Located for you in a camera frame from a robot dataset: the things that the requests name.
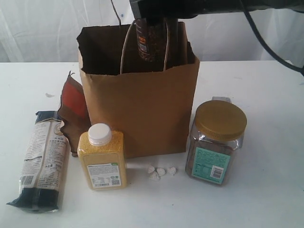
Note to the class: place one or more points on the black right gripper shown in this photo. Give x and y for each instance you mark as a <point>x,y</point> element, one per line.
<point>154,11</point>

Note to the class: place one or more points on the clear can pull-tab lid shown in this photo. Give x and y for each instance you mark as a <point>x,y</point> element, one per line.
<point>152,41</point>

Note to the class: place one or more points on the brown paper bag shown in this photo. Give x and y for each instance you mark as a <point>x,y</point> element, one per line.
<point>149,102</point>

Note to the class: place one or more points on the clear jar gold lid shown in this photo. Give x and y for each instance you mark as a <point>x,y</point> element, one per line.
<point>217,132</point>

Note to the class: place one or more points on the small blue white milk carton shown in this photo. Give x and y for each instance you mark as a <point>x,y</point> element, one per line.
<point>219,98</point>

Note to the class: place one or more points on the brown red snack pouch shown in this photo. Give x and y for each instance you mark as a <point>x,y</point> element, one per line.
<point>73,113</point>

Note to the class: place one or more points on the yellow millet bottle white cap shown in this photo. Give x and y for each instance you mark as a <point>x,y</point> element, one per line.
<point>101,153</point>

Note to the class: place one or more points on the white wrapped candy far left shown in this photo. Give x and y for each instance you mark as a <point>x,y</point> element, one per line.
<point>150,169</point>

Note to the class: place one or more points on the white wrapped candy right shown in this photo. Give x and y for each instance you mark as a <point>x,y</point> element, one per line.
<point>172,171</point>

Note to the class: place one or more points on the white wrapped candy middle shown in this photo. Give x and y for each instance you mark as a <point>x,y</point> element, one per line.
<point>161,171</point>

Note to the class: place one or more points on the noodle packet dark blue ends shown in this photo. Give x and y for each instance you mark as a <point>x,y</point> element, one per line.
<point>40,181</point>

